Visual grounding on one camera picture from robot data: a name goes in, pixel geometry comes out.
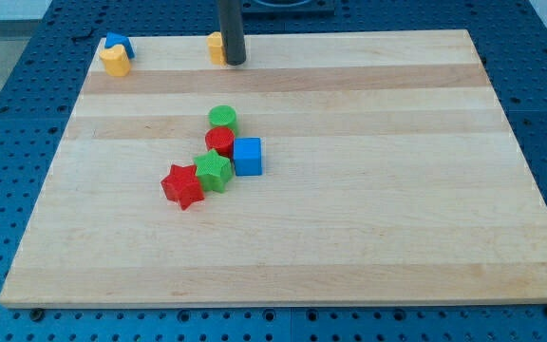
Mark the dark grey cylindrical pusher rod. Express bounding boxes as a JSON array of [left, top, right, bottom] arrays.
[[217, 0, 247, 66]]

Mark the yellow hexagon block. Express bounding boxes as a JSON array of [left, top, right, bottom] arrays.
[[206, 31, 226, 66]]

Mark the blue triangle block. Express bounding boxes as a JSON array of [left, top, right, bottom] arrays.
[[104, 32, 135, 59]]

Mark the green cylinder block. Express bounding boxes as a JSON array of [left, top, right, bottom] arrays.
[[208, 104, 238, 135]]

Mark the yellow heart block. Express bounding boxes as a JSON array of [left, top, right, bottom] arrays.
[[99, 45, 131, 77]]

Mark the red cylinder block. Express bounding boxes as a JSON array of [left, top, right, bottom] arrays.
[[205, 126, 236, 159]]

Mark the blue cube block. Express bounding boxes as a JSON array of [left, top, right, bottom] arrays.
[[233, 137, 262, 176]]

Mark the green star block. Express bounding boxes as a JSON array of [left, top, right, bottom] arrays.
[[194, 149, 233, 193]]

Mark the red star block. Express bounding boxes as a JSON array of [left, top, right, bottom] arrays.
[[160, 164, 205, 210]]

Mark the light wooden board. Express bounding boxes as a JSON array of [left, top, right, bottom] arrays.
[[0, 29, 547, 309]]

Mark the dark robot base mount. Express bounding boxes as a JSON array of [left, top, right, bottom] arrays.
[[240, 0, 336, 15]]

